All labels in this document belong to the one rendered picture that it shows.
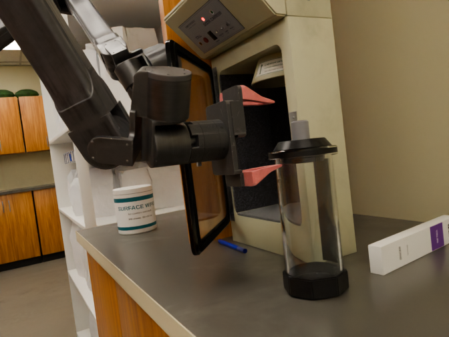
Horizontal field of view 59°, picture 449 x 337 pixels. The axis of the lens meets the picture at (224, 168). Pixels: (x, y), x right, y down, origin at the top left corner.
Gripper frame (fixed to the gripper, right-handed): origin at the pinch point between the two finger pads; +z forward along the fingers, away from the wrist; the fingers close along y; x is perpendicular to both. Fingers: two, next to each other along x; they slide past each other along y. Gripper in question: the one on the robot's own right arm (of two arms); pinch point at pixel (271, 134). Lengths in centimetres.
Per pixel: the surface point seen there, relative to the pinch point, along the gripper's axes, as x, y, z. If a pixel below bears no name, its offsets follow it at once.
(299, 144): -3.3, -2.1, 2.5
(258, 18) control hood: 12.7, 22.7, 9.0
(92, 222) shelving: 125, -24, -8
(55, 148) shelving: 233, 15, -7
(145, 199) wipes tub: 77, -14, 2
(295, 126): -0.8, 0.9, 4.1
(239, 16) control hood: 16.6, 24.4, 7.4
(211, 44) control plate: 31.5, 23.4, 8.5
